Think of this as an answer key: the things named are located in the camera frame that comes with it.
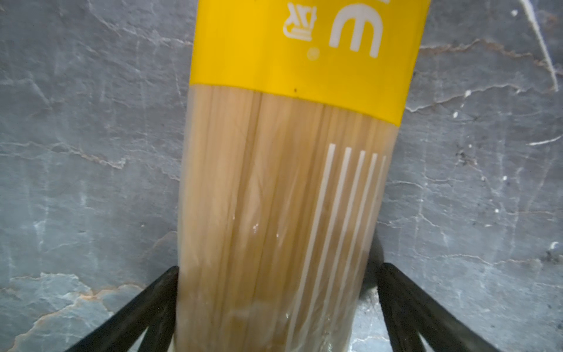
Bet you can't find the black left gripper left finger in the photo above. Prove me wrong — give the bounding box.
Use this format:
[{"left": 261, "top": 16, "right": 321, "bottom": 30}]
[{"left": 68, "top": 265, "right": 179, "bottom": 351}]

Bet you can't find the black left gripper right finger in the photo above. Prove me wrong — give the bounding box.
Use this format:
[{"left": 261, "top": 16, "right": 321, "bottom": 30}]
[{"left": 378, "top": 263, "right": 498, "bottom": 351}]

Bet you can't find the yellow spaghetti package underneath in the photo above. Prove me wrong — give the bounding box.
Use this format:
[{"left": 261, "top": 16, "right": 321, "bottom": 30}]
[{"left": 175, "top": 1, "right": 430, "bottom": 351}]

